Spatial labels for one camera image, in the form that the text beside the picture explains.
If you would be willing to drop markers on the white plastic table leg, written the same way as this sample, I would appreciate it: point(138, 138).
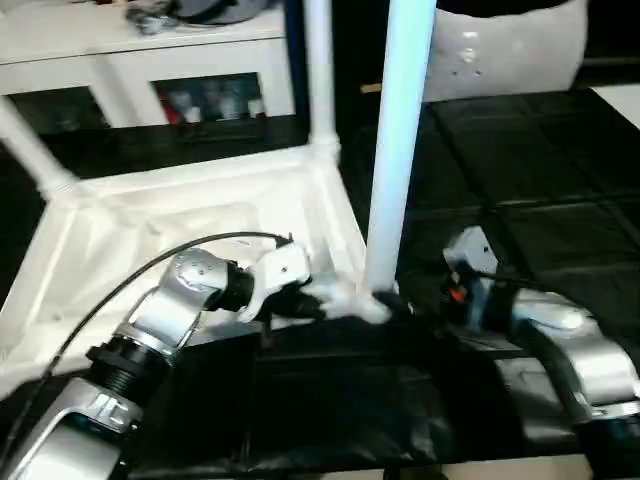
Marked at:
point(35, 155)
point(395, 150)
point(320, 75)

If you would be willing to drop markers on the white plastic table top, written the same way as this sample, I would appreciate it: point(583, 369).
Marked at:
point(150, 220)

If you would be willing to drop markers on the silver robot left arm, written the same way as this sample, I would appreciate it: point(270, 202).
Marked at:
point(140, 340)

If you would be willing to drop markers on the cluster of small bottles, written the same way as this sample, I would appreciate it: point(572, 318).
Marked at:
point(210, 100)

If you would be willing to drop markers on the white cushion with badge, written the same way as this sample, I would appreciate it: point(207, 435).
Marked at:
point(510, 55)

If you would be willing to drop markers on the white flat board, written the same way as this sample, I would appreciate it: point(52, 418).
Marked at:
point(618, 103)

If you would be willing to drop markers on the black cabinet with yellow label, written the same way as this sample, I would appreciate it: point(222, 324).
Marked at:
point(360, 50)

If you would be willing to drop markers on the grey bag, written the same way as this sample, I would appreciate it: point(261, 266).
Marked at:
point(225, 10)

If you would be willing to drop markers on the white cabinet with glass doors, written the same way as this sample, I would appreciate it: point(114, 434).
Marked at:
point(100, 55)

